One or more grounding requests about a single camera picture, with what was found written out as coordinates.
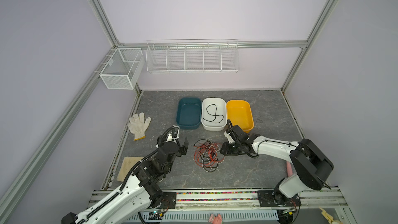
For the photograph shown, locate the cream object bottom right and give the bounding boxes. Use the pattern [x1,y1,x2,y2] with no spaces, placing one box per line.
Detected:
[319,207,342,224]

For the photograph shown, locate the pink object at bottom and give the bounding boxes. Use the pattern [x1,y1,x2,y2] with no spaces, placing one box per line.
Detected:
[208,214,222,224]

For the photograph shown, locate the white plastic bin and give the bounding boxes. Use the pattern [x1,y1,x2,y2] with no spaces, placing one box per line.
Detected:
[201,98,228,131]

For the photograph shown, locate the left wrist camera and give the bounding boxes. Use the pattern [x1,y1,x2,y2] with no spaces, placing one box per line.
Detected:
[166,125,180,143]

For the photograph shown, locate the teal plastic bin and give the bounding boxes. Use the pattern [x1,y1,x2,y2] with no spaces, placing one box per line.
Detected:
[176,97,202,130]

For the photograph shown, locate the yellow plastic bin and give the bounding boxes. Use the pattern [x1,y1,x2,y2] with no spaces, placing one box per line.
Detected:
[227,100,255,133]

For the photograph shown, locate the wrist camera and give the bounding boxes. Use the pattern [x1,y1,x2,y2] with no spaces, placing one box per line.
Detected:
[166,125,180,143]
[224,129,236,144]

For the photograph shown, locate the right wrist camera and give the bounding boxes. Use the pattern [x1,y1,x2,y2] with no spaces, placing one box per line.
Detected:
[224,129,236,144]

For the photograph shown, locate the small white mesh basket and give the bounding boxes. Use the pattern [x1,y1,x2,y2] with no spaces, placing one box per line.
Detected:
[99,48,145,90]

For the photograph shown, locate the red black white cables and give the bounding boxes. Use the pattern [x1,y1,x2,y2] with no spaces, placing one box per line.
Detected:
[193,139,226,173]

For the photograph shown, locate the white cotton glove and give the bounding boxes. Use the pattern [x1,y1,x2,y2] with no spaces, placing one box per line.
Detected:
[127,113,151,141]

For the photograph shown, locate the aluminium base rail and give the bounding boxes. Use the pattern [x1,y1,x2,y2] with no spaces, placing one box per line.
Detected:
[85,188,349,214]

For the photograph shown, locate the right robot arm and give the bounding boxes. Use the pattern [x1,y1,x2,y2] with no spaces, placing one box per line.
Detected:
[220,120,334,206]

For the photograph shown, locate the beige rubber glove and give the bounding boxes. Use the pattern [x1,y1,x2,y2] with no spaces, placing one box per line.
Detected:
[117,157,143,182]

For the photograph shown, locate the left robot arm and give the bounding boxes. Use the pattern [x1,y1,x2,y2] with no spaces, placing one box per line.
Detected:
[61,125,189,224]

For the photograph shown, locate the long white wire rack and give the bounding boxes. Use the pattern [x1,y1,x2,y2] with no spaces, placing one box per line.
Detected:
[146,39,240,73]

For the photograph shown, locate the pink purple brush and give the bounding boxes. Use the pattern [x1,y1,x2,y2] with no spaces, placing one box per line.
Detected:
[286,161,293,177]

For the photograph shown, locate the black cable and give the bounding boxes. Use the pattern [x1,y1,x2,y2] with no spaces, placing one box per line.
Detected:
[202,103,225,124]

